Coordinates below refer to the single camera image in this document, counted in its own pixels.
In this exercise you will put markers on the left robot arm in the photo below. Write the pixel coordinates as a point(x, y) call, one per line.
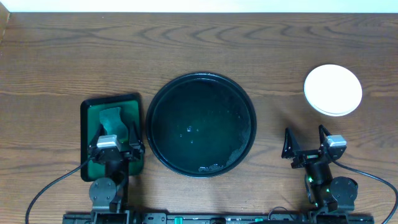
point(109, 194)

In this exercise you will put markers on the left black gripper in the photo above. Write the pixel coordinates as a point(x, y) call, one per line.
point(115, 154)

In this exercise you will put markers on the pink white plate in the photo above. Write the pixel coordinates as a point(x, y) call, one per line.
point(332, 81)

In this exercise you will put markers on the black rectangular sponge tray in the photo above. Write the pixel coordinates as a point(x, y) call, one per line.
point(130, 114)

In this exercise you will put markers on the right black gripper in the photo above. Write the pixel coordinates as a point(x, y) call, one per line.
point(306, 157)

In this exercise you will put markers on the green scouring sponge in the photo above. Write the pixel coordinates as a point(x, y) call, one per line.
point(112, 123)

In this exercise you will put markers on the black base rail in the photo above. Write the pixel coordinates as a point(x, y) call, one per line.
point(276, 215)

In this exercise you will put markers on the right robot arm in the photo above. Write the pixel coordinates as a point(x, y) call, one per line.
point(336, 194)

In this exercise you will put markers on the round black tray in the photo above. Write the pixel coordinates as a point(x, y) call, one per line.
point(201, 125)

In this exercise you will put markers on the mint green plate top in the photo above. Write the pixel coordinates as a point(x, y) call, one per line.
point(333, 106)

